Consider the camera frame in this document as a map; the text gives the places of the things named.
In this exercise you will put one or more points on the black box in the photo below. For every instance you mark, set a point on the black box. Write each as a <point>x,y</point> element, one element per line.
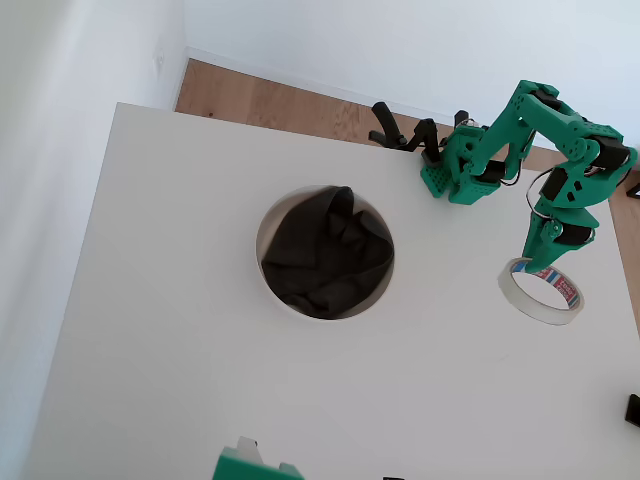
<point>633,410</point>

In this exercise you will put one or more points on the white plastic part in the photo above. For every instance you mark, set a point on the white plastic part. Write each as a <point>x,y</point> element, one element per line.
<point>247,447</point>

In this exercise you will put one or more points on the green printed block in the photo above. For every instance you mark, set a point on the green printed block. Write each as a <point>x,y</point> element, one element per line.
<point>240,465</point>

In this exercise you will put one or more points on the black cloth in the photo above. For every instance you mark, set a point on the black cloth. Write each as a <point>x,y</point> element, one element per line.
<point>330,265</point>

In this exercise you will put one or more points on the black frame on floor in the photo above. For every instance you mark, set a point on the black frame on floor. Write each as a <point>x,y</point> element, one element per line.
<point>634,192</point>

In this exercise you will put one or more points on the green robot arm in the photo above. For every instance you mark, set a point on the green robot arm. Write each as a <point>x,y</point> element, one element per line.
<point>505,125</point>

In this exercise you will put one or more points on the white masking tape roll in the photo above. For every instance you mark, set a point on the white masking tape roll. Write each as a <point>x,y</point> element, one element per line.
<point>515,295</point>

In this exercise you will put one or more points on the green gripper black motor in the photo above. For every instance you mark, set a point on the green gripper black motor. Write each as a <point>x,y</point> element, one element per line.
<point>576,234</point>

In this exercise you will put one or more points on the black clamp with bent lever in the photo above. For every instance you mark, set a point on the black clamp with bent lever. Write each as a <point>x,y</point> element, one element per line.
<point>434,147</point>

